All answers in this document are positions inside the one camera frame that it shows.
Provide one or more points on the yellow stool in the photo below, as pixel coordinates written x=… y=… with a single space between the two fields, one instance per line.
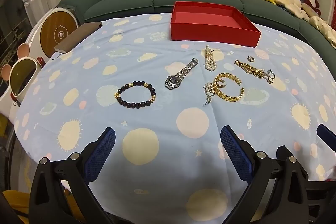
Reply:
x=15 y=200

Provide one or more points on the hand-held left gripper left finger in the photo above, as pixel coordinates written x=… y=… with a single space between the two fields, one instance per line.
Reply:
x=101 y=153

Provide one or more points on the red cardboard box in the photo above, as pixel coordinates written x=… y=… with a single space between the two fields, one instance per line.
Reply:
x=210 y=35

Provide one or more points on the small gold hoop earring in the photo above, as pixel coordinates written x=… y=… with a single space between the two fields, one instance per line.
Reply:
x=216 y=82

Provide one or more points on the beige satin cushion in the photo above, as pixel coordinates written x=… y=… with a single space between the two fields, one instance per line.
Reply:
x=320 y=23

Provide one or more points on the silver metal wristwatch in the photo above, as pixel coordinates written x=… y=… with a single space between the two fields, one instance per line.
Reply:
x=174 y=81

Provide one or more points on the dark green sofa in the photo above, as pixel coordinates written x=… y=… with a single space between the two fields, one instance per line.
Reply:
x=168 y=1

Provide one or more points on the brown notebook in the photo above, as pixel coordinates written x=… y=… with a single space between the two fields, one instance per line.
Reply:
x=78 y=35

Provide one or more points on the gold woven bangle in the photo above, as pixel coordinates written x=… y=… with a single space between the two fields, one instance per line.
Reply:
x=228 y=96

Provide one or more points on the white mouse-eared device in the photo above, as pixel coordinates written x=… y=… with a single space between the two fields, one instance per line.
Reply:
x=22 y=77

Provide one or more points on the white round device wooden disc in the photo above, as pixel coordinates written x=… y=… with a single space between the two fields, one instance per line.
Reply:
x=56 y=32

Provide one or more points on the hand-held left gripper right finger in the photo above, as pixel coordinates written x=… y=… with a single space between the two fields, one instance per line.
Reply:
x=236 y=154

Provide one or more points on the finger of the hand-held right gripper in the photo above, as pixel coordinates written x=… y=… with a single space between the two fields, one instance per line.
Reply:
x=328 y=136

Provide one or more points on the silver floral drop earring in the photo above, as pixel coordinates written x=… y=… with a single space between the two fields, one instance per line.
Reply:
x=209 y=87
x=269 y=76

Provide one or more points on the gold link wristwatch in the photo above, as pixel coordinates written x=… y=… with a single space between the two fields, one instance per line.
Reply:
x=249 y=69

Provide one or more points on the light blue planet-print tablecloth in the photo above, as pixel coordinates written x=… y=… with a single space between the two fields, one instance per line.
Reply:
x=162 y=119

